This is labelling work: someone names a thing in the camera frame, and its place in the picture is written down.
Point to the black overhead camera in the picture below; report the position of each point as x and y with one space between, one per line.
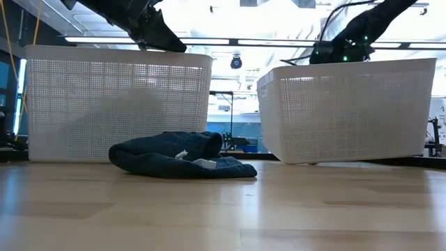
236 62

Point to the white wall poster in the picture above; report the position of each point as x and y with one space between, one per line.
439 111

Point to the navy blue garment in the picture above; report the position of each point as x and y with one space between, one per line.
157 160

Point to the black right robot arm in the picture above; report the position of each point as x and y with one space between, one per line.
376 21

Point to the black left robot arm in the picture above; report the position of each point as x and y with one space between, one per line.
104 8

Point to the long ceiling light bar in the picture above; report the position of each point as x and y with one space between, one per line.
209 41

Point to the black background robot arm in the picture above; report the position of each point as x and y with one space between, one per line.
435 136

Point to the white perforated plastic basket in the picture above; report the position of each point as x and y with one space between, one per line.
104 104
348 111

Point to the blue storage bin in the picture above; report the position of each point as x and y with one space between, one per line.
250 146

